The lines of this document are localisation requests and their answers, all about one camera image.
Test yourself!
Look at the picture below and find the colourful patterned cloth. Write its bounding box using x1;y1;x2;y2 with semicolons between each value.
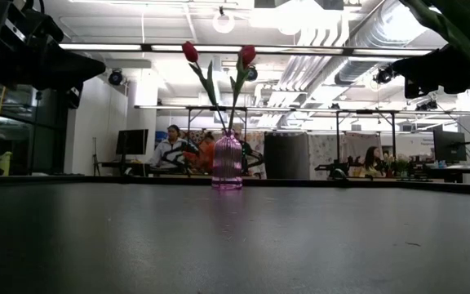
180;129;216;143

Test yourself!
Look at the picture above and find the pink artificial tulip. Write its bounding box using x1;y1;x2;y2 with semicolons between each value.
399;0;470;99

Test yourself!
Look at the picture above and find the yellow-green bottle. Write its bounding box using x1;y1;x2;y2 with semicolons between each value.
0;150;13;176

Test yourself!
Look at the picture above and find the person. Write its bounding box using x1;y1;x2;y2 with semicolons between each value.
150;123;192;171
196;131;218;173
363;145;384;178

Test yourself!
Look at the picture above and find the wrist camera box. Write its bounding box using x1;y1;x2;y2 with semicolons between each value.
0;2;65;45
403;78;422;100

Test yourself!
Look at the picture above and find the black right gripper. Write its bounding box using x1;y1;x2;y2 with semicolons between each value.
392;45;470;95

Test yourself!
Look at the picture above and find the black background monitor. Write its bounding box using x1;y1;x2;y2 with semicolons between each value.
432;129;468;163
115;128;150;156

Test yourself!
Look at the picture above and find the pale floral cloth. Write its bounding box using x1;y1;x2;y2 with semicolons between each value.
308;133;383;180

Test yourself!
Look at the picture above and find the purple ribbed glass vase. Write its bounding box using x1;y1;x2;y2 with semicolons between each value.
211;129;244;191

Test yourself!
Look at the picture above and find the black curtain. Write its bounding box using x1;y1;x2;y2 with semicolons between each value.
264;132;310;180

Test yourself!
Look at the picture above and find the LED light bar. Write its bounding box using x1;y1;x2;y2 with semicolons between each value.
58;42;434;56

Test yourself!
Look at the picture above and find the background flower bunch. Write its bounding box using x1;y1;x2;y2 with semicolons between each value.
383;153;410;176

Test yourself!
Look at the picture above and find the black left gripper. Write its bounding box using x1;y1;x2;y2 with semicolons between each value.
0;42;107;92

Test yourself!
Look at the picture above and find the silver ventilation duct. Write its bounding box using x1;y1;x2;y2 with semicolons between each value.
335;0;428;86

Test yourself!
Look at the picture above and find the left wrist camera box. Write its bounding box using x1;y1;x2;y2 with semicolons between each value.
0;2;65;45

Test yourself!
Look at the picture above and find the black background rig frame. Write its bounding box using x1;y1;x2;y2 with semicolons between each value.
335;109;397;176
185;106;248;176

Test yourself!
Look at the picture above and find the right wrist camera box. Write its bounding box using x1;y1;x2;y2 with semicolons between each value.
403;78;422;100

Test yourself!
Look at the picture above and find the round white pendant light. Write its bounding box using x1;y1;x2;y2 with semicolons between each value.
212;7;236;35

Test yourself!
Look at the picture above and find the red artificial tulip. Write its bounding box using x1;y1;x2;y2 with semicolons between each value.
227;44;258;136
180;40;228;136

